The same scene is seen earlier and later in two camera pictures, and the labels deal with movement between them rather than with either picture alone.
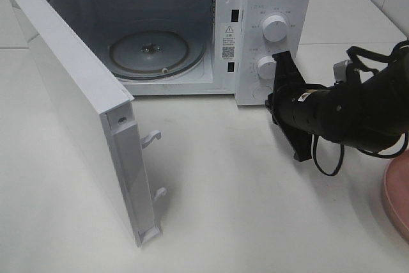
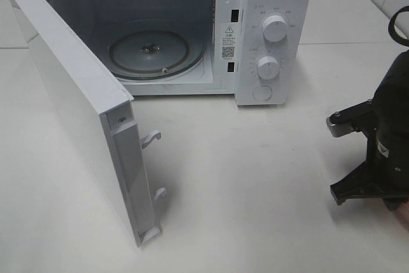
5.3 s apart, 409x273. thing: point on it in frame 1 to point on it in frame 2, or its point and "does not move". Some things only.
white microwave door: (100, 107) does not move
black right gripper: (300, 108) to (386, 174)
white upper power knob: (275, 28) does not move
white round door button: (261, 92) does not move
